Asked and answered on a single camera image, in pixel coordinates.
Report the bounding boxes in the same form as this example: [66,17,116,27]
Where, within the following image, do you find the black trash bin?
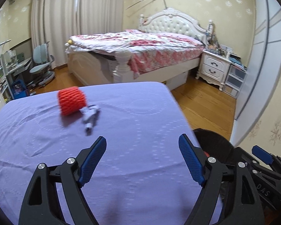
[193,128,236,165]

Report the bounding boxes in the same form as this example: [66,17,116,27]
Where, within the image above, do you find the beige curtains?
[31,0,124,68]

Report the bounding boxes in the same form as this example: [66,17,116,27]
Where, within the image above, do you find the red foam net sleeve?
[57,86,87,116]

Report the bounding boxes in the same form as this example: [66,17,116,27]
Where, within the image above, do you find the sliding wardrobe door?
[230,0,281,146]

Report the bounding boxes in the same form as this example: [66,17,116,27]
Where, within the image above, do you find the purple tablecloth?
[0,82,201,224]

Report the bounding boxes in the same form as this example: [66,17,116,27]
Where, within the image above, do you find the light green desk chair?
[27,42,55,88]

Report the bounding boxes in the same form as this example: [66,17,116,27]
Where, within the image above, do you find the white storage box under bed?
[166,71,189,91]

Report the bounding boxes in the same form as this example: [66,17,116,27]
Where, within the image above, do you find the plastic drawer unit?
[223,64,247,99]

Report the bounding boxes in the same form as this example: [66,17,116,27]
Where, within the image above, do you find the pink floral bedspread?
[65,29,205,78]

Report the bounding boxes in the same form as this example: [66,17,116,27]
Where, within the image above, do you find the study desk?
[0,51,32,85]

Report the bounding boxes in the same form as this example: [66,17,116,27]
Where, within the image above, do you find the white nightstand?
[196,50,231,91]

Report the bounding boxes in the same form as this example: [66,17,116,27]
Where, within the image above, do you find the white bed with headboard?
[66,8,207,85]

